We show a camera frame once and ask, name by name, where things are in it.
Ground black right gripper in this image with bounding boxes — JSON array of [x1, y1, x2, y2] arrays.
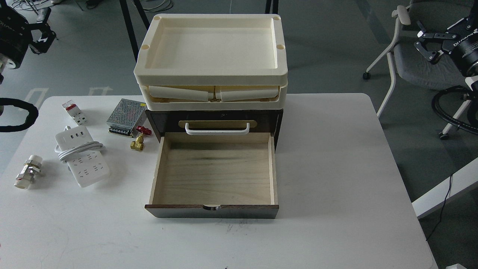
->
[[414, 16, 478, 77]]

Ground floor cables bundle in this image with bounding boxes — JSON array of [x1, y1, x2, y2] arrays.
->
[[7, 0, 174, 13]]

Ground black thin power cord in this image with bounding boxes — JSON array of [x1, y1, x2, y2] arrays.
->
[[426, 173, 454, 242]]

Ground white drawer handle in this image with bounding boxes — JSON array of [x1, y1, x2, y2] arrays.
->
[[185, 123, 250, 136]]

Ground black cable loop right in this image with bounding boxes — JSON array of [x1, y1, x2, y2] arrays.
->
[[431, 85, 478, 136]]

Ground black corrugated cable hose left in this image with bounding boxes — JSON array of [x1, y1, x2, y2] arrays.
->
[[0, 98, 39, 132]]

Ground cream plastic stacked tray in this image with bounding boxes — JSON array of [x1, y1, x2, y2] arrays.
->
[[134, 14, 288, 111]]

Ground black metal frame legs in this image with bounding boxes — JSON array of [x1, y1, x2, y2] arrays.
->
[[119, 0, 150, 62]]

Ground open wooden drawer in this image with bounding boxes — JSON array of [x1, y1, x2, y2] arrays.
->
[[145, 133, 279, 219]]

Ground brass valve red handle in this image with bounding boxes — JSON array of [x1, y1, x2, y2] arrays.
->
[[130, 126, 152, 151]]

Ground metal mesh power supply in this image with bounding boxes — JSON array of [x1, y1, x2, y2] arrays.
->
[[106, 99, 147, 138]]

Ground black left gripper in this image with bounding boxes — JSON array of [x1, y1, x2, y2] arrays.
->
[[0, 4, 56, 70]]

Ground white power strip with cable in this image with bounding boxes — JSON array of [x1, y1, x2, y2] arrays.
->
[[55, 126, 110, 188]]

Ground white metal pipe fitting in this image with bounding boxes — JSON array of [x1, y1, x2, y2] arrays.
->
[[14, 155, 43, 189]]

